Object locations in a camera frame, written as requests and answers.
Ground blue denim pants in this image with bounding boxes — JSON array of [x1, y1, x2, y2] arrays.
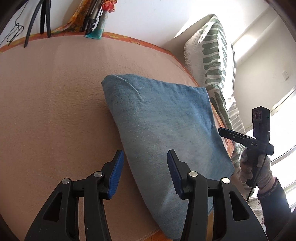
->
[[102, 74, 234, 240]]

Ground right forearm dark sleeve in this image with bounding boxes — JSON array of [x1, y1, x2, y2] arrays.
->
[[257, 177, 292, 240]]

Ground gloved right hand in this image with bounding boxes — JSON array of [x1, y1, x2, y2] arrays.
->
[[239, 149, 273, 189]]

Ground green white patterned pillow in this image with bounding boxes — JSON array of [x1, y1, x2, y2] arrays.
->
[[184, 14, 246, 170]]

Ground teal cloth piece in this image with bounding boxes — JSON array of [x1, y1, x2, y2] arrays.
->
[[84, 11, 109, 40]]

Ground orange patterned scarf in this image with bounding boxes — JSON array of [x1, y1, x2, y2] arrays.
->
[[51, 1, 117, 34]]

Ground folded silver black tripod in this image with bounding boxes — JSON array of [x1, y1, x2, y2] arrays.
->
[[81, 0, 103, 35]]

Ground black camera box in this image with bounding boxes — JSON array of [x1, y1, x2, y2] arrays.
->
[[252, 106, 270, 143]]

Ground black ring light cable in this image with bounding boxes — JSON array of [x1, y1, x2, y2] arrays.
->
[[0, 0, 31, 47]]

